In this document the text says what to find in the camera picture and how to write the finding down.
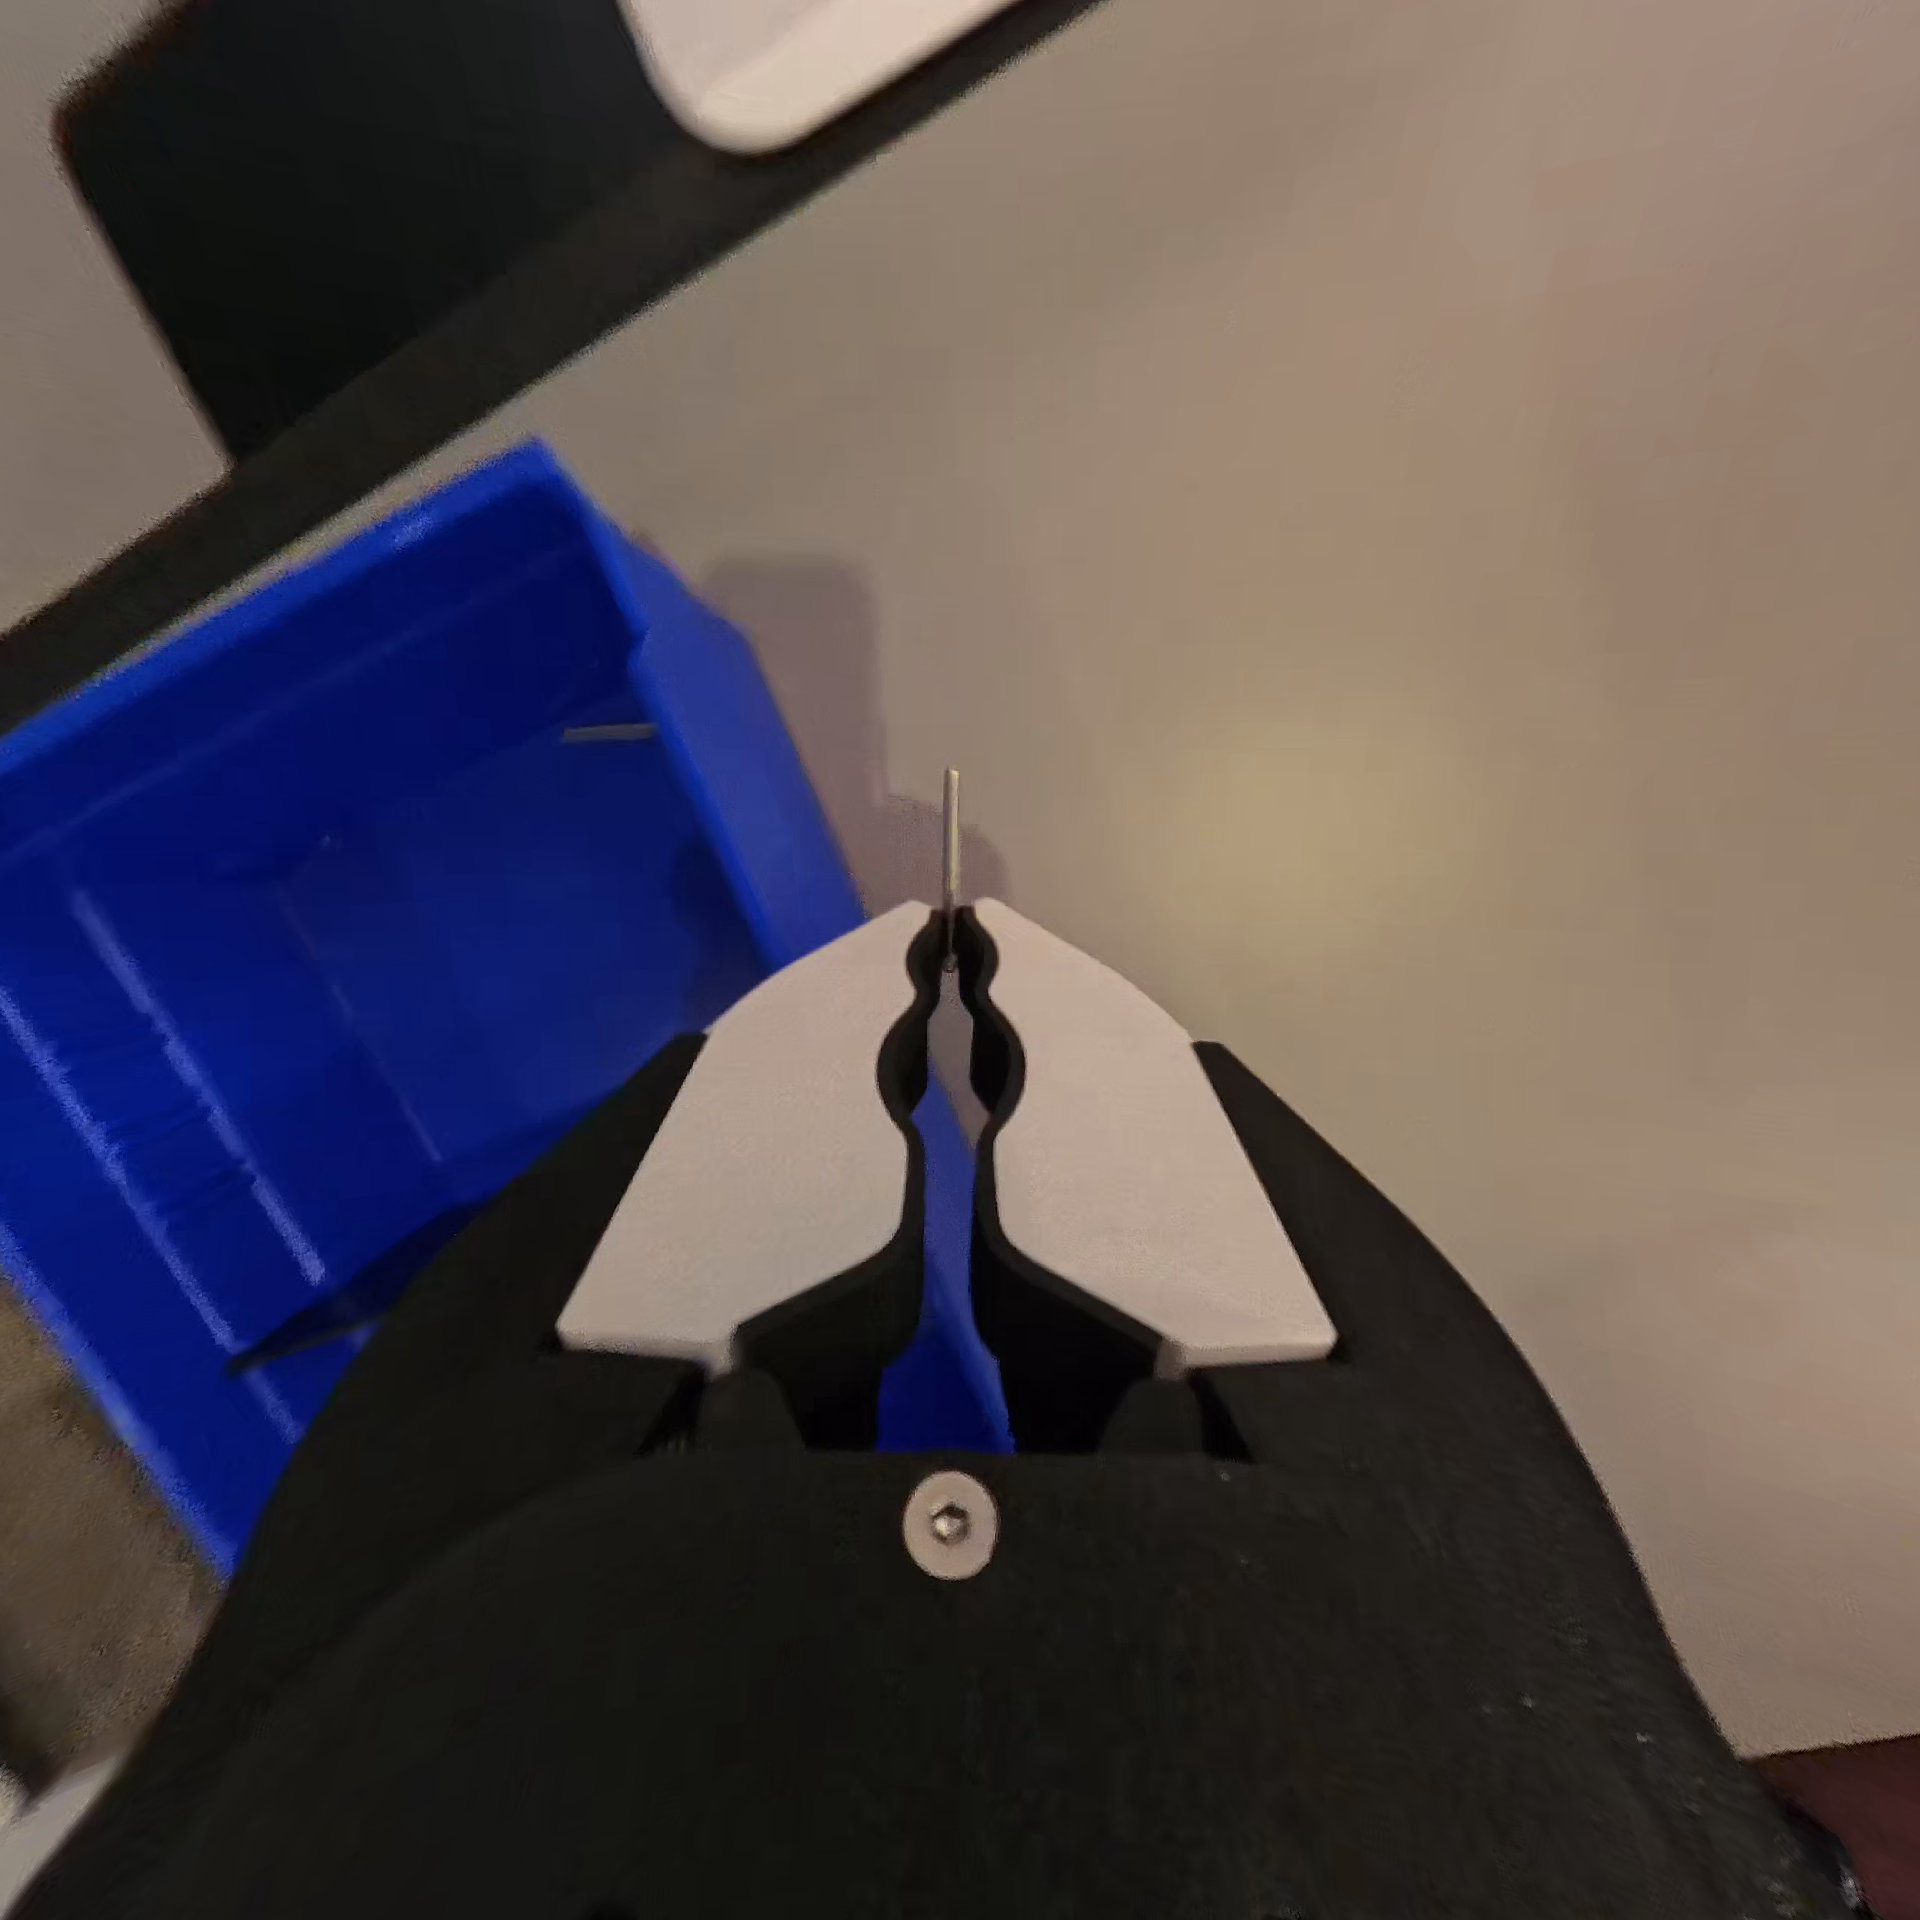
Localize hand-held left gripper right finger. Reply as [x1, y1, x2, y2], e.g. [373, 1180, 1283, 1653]
[956, 894, 1341, 1454]

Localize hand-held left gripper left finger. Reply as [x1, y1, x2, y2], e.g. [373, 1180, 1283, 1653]
[554, 904, 950, 1454]

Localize blue divided parts bin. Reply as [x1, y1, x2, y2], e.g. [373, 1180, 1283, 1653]
[0, 436, 1022, 1578]

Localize dark bin divider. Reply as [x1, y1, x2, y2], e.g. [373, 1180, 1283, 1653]
[228, 1282, 404, 1368]

